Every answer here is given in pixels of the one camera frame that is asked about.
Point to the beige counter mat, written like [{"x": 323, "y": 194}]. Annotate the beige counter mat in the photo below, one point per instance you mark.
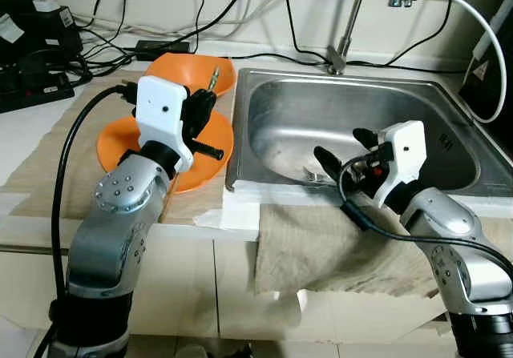
[{"x": 48, "y": 158}]

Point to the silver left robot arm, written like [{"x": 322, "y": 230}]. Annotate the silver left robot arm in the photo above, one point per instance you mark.
[{"x": 104, "y": 246}]

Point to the beige hanging towel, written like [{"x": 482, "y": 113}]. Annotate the beige hanging towel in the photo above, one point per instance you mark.
[{"x": 304, "y": 246}]

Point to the black charger device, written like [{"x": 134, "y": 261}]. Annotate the black charger device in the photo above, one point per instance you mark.
[{"x": 40, "y": 34}]

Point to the orange plastic bowl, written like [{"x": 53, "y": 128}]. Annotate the orange plastic bowl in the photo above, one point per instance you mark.
[{"x": 180, "y": 74}]

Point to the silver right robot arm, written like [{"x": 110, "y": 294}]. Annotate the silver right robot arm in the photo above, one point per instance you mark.
[{"x": 473, "y": 270}]

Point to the black power strip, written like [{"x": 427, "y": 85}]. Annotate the black power strip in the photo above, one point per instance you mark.
[{"x": 32, "y": 86}]

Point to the black appliance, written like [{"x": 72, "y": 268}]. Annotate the black appliance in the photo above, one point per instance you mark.
[{"x": 493, "y": 110}]

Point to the stainless steel sink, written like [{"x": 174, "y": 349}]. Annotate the stainless steel sink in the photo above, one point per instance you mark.
[{"x": 321, "y": 118}]

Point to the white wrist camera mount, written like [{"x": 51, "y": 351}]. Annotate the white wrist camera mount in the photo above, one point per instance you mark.
[
  {"x": 409, "y": 150},
  {"x": 160, "y": 110}
]

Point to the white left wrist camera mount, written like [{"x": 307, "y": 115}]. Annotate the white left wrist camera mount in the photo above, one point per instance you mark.
[{"x": 160, "y": 110}]

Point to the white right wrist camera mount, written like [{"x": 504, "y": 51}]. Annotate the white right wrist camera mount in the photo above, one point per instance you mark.
[{"x": 409, "y": 150}]

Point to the orange plastic plate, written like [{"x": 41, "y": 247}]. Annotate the orange plastic plate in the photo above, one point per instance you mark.
[{"x": 116, "y": 146}]

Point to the cream kitchen cabinet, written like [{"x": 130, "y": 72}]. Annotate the cream kitchen cabinet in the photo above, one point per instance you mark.
[{"x": 216, "y": 286}]

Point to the black power adapter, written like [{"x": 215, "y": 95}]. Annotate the black power adapter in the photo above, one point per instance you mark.
[{"x": 160, "y": 50}]

